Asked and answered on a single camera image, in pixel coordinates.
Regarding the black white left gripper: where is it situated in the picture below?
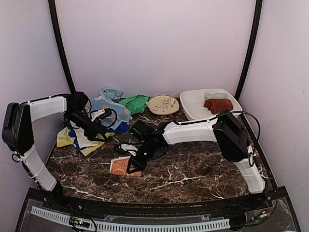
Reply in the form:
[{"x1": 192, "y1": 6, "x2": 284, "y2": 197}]
[{"x1": 66, "y1": 109, "x2": 108, "y2": 142}]

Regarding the orange bunny pattern towel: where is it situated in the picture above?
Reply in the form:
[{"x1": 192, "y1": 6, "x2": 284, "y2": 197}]
[{"x1": 109, "y1": 156, "x2": 141, "y2": 177}]

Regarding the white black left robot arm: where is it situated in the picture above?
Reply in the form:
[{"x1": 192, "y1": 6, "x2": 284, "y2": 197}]
[{"x1": 2, "y1": 92, "x2": 115, "y2": 211}]

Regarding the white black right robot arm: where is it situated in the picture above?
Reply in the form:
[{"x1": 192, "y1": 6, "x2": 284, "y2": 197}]
[{"x1": 125, "y1": 110, "x2": 266, "y2": 210}]

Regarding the yellow white cloth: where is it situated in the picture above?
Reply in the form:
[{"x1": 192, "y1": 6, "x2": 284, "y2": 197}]
[{"x1": 56, "y1": 127, "x2": 105, "y2": 157}]

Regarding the dark blue towel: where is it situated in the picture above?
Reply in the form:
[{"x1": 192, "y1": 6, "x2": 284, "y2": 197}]
[{"x1": 67, "y1": 122, "x2": 129, "y2": 150}]

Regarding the light blue dotted towel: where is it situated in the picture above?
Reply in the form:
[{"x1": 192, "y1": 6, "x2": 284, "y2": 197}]
[{"x1": 85, "y1": 95, "x2": 131, "y2": 130}]

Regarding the light blue crumpled cloth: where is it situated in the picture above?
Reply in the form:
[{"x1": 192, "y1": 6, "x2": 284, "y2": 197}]
[{"x1": 99, "y1": 88, "x2": 124, "y2": 100}]

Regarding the green cloth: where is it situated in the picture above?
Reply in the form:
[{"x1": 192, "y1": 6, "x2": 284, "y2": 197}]
[{"x1": 119, "y1": 95, "x2": 152, "y2": 115}]

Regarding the beige round embroidered cloth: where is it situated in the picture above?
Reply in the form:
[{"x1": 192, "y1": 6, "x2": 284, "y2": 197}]
[{"x1": 148, "y1": 95, "x2": 180, "y2": 116}]

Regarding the white plastic tub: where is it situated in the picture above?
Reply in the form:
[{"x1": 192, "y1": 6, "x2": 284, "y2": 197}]
[{"x1": 179, "y1": 88, "x2": 243, "y2": 121}]

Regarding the small green circuit board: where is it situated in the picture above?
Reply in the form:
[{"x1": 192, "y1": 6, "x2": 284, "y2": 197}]
[{"x1": 69, "y1": 217, "x2": 90, "y2": 229}]

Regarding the rust brown rolled towel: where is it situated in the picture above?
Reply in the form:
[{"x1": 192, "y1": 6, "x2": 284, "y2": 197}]
[{"x1": 203, "y1": 99, "x2": 233, "y2": 115}]

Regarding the pale green rolled towel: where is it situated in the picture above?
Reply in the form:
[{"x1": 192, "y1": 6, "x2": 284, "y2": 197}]
[{"x1": 204, "y1": 92, "x2": 228, "y2": 101}]

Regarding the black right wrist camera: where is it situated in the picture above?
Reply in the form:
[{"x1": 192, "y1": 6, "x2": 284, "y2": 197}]
[{"x1": 129, "y1": 120, "x2": 154, "y2": 141}]

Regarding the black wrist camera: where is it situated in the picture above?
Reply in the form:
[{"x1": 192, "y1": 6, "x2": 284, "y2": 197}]
[
  {"x1": 129, "y1": 120, "x2": 154, "y2": 141},
  {"x1": 67, "y1": 91, "x2": 89, "y2": 112}
]

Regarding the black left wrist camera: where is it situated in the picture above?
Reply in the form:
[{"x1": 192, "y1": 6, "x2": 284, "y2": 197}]
[{"x1": 67, "y1": 91, "x2": 89, "y2": 112}]

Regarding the black table front rail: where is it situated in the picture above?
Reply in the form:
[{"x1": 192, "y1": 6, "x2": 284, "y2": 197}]
[{"x1": 36, "y1": 194, "x2": 274, "y2": 217}]

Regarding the white slotted cable duct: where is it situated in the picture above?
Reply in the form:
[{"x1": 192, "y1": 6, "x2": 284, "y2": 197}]
[{"x1": 30, "y1": 206, "x2": 230, "y2": 232}]

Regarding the black left corner post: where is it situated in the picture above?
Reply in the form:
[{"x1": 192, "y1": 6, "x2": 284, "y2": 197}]
[{"x1": 48, "y1": 0, "x2": 76, "y2": 94}]

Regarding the black corner post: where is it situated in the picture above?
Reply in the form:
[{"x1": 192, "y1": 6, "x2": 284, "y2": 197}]
[
  {"x1": 234, "y1": 0, "x2": 263, "y2": 101},
  {"x1": 48, "y1": 0, "x2": 76, "y2": 94}
]

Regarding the black right corner post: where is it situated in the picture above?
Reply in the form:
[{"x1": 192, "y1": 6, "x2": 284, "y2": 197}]
[{"x1": 234, "y1": 0, "x2": 263, "y2": 101}]

